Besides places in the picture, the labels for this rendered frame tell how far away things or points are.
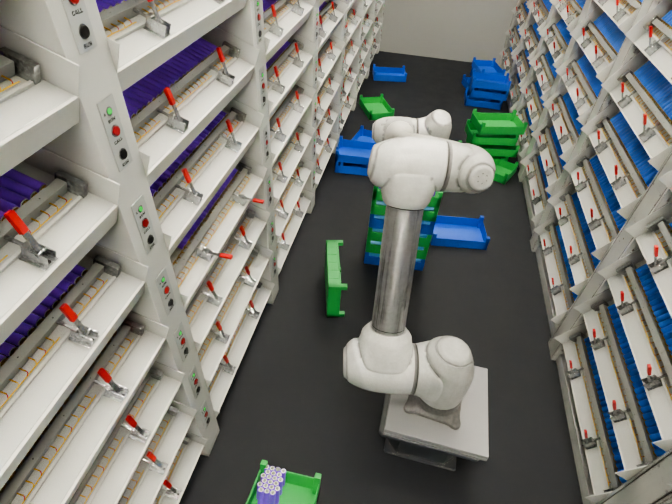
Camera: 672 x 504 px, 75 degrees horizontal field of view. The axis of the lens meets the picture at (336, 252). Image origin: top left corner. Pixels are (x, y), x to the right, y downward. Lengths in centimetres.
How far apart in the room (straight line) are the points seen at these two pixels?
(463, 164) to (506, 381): 109
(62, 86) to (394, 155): 70
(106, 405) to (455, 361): 88
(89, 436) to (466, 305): 163
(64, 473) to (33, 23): 74
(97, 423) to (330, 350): 107
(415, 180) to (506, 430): 108
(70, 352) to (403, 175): 80
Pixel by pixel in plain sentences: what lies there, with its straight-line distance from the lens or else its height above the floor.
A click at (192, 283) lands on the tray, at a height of 69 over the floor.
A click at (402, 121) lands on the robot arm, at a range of 165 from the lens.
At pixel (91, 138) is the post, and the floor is 120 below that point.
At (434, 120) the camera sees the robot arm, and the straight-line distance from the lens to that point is 166.
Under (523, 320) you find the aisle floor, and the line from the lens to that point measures 220.
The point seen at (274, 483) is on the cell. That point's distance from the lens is 155.
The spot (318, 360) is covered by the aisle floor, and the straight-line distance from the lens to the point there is 185.
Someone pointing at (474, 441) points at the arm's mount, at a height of 23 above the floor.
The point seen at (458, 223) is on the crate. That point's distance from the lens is 259.
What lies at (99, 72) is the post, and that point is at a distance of 80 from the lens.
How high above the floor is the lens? 155
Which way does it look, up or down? 43 degrees down
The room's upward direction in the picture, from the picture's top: 4 degrees clockwise
